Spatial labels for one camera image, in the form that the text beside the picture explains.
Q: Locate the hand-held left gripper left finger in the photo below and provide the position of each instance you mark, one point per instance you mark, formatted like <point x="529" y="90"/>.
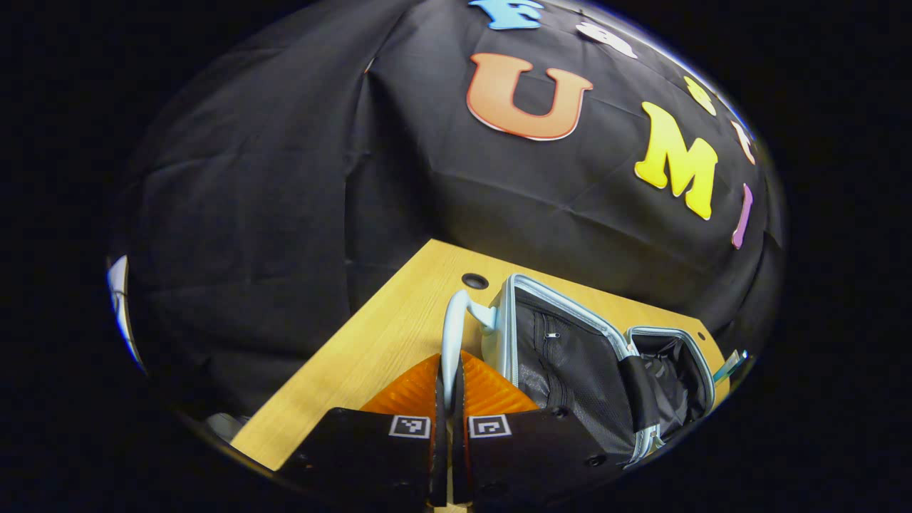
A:
<point x="439" y="463"/>

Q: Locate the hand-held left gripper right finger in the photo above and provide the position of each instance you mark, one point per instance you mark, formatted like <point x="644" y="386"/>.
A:
<point x="458" y="463"/>

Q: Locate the light blue suitcase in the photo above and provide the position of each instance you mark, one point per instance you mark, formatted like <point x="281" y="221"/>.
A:
<point x="570" y="356"/>

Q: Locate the white and blue tube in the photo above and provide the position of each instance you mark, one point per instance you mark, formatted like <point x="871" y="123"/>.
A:
<point x="730" y="366"/>

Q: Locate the black desk grommet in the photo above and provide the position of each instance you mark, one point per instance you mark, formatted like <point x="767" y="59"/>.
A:
<point x="474" y="281"/>

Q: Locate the black backdrop cloth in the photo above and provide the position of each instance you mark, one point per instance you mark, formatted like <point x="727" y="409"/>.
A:
<point x="249" y="214"/>

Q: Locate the white printed board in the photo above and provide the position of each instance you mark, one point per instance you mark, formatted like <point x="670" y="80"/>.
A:
<point x="117" y="299"/>

